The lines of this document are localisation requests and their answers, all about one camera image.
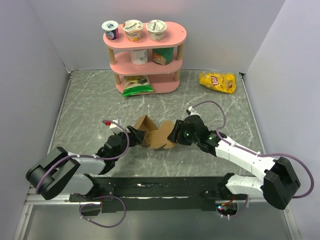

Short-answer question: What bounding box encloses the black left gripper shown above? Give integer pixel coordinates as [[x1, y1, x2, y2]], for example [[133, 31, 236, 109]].
[[113, 125, 146, 161]]

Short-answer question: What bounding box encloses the brown cardboard box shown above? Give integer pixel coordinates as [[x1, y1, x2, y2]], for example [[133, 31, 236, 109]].
[[133, 115, 176, 149]]

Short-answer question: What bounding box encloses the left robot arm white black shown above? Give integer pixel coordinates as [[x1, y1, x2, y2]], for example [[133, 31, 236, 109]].
[[25, 125, 146, 201]]

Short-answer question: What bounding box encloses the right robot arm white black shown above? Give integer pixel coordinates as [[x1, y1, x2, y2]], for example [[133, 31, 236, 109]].
[[167, 115, 301, 210]]

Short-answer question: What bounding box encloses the green snack box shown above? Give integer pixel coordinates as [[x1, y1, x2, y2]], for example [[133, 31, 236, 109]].
[[152, 47, 174, 66]]

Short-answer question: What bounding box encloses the green chip bag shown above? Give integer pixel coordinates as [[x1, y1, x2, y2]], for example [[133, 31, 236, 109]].
[[122, 75, 154, 97]]

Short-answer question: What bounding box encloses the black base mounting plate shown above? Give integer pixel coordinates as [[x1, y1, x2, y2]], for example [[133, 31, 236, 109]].
[[69, 174, 246, 213]]

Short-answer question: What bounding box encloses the yellow Lays chip bag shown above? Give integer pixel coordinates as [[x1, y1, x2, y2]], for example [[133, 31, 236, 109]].
[[198, 73, 237, 94]]

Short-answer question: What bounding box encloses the pink three-tier shelf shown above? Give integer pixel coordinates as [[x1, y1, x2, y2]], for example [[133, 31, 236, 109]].
[[103, 21, 187, 94]]

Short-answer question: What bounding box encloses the white cup middle shelf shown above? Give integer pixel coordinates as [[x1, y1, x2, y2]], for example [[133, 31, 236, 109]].
[[130, 49, 148, 66]]

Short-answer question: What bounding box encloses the orange Chobani yogurt cup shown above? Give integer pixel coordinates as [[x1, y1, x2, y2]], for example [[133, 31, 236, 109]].
[[122, 19, 144, 42]]

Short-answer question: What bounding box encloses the white Chobani yogurt cup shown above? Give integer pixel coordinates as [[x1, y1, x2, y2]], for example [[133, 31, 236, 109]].
[[146, 19, 167, 42]]

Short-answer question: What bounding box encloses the purple white yogurt cup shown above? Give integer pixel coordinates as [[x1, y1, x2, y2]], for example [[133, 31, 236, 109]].
[[101, 20, 119, 41]]

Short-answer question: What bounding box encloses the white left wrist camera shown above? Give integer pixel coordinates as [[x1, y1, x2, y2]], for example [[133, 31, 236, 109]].
[[104, 117, 123, 134]]

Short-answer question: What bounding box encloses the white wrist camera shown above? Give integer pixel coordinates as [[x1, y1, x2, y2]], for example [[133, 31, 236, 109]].
[[104, 117, 123, 134], [186, 106, 200, 117]]

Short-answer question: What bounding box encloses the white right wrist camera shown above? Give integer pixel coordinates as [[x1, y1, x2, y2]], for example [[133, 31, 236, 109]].
[[186, 106, 200, 117]]

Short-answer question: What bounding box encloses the aluminium rail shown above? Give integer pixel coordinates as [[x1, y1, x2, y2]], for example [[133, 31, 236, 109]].
[[24, 185, 71, 205]]

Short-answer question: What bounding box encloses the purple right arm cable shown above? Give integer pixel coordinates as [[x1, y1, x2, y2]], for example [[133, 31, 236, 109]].
[[192, 100, 315, 219]]

